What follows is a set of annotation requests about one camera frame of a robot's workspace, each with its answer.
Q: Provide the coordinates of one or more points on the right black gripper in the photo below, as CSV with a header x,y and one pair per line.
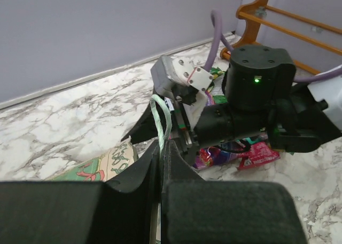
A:
x,y
218,124

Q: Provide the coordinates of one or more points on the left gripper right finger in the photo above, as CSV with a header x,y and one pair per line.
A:
x,y
194,210

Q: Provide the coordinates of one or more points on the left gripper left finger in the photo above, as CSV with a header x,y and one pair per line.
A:
x,y
120,210

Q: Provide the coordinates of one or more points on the green printed paper bag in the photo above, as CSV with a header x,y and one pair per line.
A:
x,y
124,153

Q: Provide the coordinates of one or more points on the red pink snack packet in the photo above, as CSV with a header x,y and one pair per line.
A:
x,y
257,153

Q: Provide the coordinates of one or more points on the yellow green snack packet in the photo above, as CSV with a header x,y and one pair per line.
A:
x,y
214,92

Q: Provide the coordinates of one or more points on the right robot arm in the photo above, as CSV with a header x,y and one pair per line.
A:
x,y
260,97

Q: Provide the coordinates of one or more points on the wooden tiered rack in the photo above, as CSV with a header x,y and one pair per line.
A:
x,y
310,30

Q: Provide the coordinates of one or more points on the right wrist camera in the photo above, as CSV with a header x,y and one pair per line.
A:
x,y
167,72

